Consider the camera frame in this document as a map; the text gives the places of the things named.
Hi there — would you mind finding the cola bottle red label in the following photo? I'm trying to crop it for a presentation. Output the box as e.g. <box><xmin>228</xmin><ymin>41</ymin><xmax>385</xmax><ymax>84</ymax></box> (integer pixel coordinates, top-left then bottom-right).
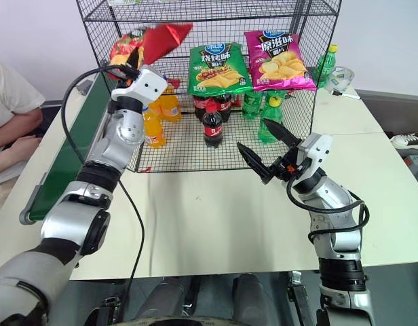
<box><xmin>202</xmin><ymin>103</ymin><xmax>227</xmax><ymax>149</ymax></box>
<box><xmin>193</xmin><ymin>94</ymin><xmax>217</xmax><ymax>122</ymax></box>
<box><xmin>216</xmin><ymin>91</ymin><xmax>234</xmax><ymax>124</ymax></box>

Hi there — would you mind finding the black wire rack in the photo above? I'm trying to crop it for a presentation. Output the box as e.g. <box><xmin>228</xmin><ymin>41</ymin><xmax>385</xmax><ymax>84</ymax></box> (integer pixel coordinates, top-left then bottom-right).
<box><xmin>75</xmin><ymin>0</ymin><xmax>343</xmax><ymax>175</ymax></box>

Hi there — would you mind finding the green soda bottle yellow cap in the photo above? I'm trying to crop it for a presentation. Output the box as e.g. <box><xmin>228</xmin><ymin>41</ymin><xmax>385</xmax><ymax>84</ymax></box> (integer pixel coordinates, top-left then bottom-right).
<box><xmin>313</xmin><ymin>43</ymin><xmax>341</xmax><ymax>90</ymax></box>
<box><xmin>257</xmin><ymin>94</ymin><xmax>285</xmax><ymax>144</ymax></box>

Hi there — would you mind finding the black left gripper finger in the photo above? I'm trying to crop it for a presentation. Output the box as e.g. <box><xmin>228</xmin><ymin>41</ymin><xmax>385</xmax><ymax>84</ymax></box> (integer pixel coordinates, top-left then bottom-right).
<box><xmin>126</xmin><ymin>46</ymin><xmax>145</xmax><ymax>70</ymax></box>

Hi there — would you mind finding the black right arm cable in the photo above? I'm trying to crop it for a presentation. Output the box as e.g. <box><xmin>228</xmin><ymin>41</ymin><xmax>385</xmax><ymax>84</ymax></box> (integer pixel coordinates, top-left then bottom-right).
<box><xmin>286</xmin><ymin>176</ymin><xmax>371</xmax><ymax>236</ymax></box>

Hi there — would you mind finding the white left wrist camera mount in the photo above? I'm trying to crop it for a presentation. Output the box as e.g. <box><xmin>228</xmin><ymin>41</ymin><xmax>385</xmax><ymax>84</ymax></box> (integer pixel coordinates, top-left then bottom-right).
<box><xmin>111</xmin><ymin>65</ymin><xmax>170</xmax><ymax>107</ymax></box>

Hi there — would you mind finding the red chip bag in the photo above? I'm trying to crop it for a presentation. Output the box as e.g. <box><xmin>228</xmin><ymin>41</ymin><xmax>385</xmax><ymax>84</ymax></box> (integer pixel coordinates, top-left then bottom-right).
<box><xmin>109</xmin><ymin>22</ymin><xmax>195</xmax><ymax>82</ymax></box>

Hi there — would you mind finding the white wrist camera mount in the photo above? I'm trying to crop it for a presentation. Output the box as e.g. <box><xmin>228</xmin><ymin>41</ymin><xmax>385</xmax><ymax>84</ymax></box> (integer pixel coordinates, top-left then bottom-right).
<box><xmin>111</xmin><ymin>65</ymin><xmax>170</xmax><ymax>107</ymax></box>
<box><xmin>294</xmin><ymin>132</ymin><xmax>333</xmax><ymax>171</ymax></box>

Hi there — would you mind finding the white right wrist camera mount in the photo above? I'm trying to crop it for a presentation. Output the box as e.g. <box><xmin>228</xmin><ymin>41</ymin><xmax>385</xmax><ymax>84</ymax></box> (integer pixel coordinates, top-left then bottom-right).
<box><xmin>294</xmin><ymin>132</ymin><xmax>333</xmax><ymax>171</ymax></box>

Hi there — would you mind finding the orange soda bottle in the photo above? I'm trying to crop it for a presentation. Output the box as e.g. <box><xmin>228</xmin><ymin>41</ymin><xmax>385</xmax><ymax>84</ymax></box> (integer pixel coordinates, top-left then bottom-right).
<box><xmin>142</xmin><ymin>107</ymin><xmax>168</xmax><ymax>149</ymax></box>
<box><xmin>149</xmin><ymin>94</ymin><xmax>183</xmax><ymax>124</ymax></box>

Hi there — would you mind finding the clear plastic bowl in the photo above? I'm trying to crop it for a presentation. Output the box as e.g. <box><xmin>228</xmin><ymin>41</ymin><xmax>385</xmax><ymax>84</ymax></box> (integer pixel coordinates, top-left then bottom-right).
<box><xmin>325</xmin><ymin>66</ymin><xmax>355</xmax><ymax>95</ymax></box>

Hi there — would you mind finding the pink chip bag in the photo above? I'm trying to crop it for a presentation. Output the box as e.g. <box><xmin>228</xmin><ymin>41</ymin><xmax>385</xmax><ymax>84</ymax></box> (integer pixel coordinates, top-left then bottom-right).
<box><xmin>244</xmin><ymin>29</ymin><xmax>318</xmax><ymax>92</ymax></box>

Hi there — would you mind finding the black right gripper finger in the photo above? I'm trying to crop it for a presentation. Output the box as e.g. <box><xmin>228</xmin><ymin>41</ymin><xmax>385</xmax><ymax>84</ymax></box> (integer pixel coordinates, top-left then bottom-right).
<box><xmin>236</xmin><ymin>141</ymin><xmax>275</xmax><ymax>185</ymax></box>
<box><xmin>263</xmin><ymin>117</ymin><xmax>303</xmax><ymax>149</ymax></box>

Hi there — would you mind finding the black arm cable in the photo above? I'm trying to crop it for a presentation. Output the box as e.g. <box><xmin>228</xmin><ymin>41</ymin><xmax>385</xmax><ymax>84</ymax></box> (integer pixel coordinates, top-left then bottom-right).
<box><xmin>60</xmin><ymin>65</ymin><xmax>146</xmax><ymax>308</ymax></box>
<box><xmin>286</xmin><ymin>176</ymin><xmax>371</xmax><ymax>236</ymax></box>

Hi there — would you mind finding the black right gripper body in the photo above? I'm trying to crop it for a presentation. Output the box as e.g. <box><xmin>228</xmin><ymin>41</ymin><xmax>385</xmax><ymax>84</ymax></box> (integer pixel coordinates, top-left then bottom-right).
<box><xmin>267</xmin><ymin>142</ymin><xmax>307</xmax><ymax>181</ymax></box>

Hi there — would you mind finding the dark rounded shape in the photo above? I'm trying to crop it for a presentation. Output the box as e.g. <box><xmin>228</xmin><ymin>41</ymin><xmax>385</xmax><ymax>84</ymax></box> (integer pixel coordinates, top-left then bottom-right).
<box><xmin>231</xmin><ymin>272</ymin><xmax>275</xmax><ymax>322</ymax></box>
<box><xmin>137</xmin><ymin>274</ymin><xmax>200</xmax><ymax>322</ymax></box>

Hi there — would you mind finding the green chip bag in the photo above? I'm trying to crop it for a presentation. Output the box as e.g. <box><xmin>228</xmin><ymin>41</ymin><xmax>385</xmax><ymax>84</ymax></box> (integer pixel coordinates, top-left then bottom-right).
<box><xmin>187</xmin><ymin>41</ymin><xmax>254</xmax><ymax>96</ymax></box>

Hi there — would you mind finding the white sneaker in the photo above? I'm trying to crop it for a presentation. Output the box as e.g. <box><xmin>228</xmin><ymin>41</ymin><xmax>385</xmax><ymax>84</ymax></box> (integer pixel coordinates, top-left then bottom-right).
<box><xmin>389</xmin><ymin>132</ymin><xmax>418</xmax><ymax>151</ymax></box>

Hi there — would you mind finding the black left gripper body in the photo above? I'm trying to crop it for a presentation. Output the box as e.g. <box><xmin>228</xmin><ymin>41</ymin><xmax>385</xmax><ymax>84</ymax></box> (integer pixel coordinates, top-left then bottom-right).
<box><xmin>114</xmin><ymin>65</ymin><xmax>142</xmax><ymax>84</ymax></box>

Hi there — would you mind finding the green conveyor belt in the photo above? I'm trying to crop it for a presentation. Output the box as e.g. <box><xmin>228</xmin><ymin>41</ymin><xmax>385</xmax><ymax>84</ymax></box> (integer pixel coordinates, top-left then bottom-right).
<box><xmin>18</xmin><ymin>70</ymin><xmax>119</xmax><ymax>225</ymax></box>

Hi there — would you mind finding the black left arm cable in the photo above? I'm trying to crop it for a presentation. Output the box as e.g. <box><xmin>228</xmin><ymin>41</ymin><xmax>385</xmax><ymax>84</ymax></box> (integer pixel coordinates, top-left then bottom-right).
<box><xmin>60</xmin><ymin>65</ymin><xmax>146</xmax><ymax>308</ymax></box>

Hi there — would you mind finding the seated person white shirt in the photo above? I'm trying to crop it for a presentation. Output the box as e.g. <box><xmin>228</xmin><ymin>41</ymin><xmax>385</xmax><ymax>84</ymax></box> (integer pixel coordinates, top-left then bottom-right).
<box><xmin>0</xmin><ymin>50</ymin><xmax>47</xmax><ymax>188</ymax></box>

